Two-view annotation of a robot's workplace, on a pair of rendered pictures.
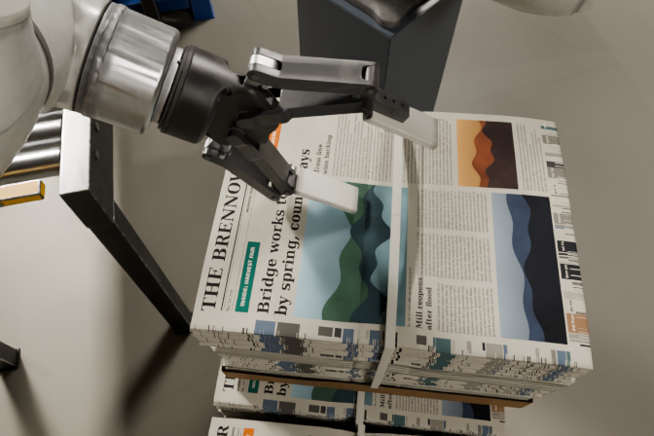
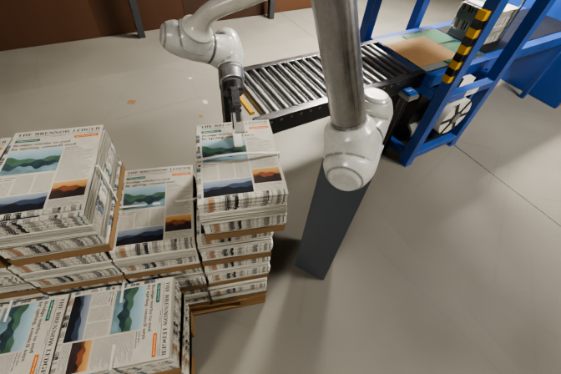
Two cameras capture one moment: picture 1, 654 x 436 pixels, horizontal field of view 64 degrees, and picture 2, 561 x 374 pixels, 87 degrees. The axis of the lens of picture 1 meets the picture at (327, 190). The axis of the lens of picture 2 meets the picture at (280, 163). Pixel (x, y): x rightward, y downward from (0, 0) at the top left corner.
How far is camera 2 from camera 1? 0.84 m
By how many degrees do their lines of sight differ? 41
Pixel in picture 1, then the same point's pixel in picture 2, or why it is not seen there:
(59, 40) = (219, 57)
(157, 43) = (231, 72)
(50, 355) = not seen: hidden behind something
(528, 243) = (235, 187)
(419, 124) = (239, 126)
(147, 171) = (314, 170)
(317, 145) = (255, 136)
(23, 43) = (197, 44)
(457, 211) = (242, 169)
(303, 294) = (208, 142)
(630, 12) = not seen: outside the picture
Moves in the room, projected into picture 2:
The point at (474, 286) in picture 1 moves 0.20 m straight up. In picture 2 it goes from (217, 175) to (211, 128)
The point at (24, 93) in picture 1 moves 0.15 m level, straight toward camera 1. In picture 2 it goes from (194, 50) to (156, 69)
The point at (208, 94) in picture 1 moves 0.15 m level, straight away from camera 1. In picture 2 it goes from (227, 86) to (264, 75)
